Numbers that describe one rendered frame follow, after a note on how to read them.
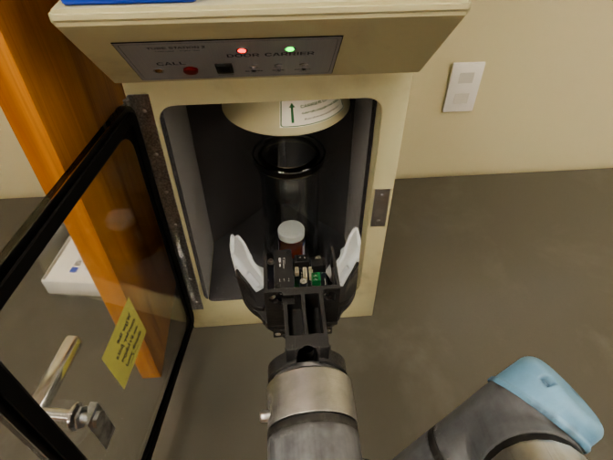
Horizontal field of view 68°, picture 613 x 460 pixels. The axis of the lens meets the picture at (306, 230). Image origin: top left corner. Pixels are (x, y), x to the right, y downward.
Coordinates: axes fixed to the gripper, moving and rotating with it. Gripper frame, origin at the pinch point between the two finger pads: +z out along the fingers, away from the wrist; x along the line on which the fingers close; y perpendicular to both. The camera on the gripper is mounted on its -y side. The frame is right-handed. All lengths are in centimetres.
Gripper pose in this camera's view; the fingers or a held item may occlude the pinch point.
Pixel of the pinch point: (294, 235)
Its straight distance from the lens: 56.1
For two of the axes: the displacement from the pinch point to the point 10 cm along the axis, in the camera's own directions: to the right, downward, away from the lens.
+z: -0.8, -7.2, 6.9
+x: -10.0, 0.6, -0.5
